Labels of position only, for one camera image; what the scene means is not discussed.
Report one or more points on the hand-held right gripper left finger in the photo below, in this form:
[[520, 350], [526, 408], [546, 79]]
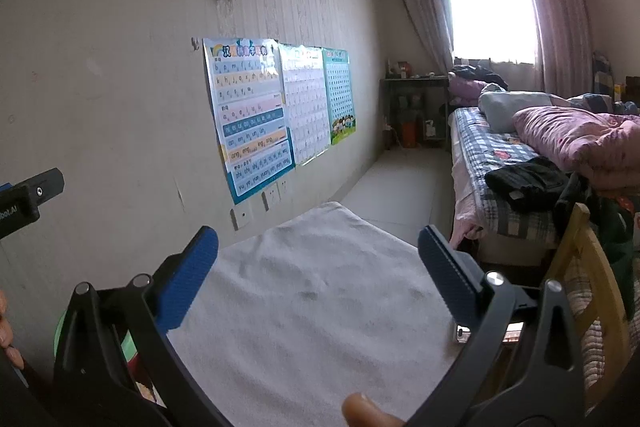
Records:
[[187, 277]]

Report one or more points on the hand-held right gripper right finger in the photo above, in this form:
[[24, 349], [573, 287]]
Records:
[[447, 277]]

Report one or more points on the green rimmed red bin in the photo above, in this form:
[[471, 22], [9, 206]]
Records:
[[132, 347]]

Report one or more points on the person's left hand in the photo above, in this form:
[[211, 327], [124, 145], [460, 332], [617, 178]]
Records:
[[4, 327]]

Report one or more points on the person's right hand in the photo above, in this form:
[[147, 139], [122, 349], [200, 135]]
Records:
[[367, 412]]

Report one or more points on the white towel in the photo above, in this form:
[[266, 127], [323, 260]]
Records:
[[310, 297]]

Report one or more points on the black clothes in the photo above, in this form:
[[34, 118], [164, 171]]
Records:
[[530, 182]]

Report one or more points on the wooden chair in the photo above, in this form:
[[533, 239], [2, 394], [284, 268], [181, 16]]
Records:
[[575, 257]]

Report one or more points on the bed with plaid sheet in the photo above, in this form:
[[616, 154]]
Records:
[[480, 152]]

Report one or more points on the orange container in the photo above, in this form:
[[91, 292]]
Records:
[[410, 134]]

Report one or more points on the small white container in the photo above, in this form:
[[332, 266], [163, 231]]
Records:
[[429, 129]]

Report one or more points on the dark green clothing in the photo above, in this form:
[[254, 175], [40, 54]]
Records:
[[615, 237]]

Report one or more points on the light blue pillow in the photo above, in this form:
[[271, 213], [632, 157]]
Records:
[[515, 107]]

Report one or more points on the purple clothes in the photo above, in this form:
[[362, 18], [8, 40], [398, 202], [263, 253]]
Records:
[[465, 89]]

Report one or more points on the pink quilt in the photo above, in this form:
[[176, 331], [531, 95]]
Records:
[[575, 137]]

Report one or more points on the dark metal shelf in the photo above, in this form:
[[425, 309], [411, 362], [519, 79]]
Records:
[[415, 82]]

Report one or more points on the dark jacket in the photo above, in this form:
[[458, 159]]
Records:
[[480, 74]]

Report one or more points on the small red box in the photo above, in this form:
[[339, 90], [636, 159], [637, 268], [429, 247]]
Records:
[[400, 68]]

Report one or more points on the blue grey blanket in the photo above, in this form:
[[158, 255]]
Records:
[[595, 99]]

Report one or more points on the striped fabric bundle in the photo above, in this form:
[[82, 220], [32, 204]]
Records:
[[602, 77]]

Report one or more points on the pink sheer curtain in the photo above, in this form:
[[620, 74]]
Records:
[[420, 2], [555, 17]]

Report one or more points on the bright window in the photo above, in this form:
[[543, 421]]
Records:
[[490, 2]]

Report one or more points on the blue bordered wall poster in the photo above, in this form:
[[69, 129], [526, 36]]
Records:
[[247, 122]]

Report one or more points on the white chart wall poster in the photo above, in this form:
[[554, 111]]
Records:
[[305, 102]]

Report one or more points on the green chart wall poster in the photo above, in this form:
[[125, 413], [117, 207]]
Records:
[[340, 94]]

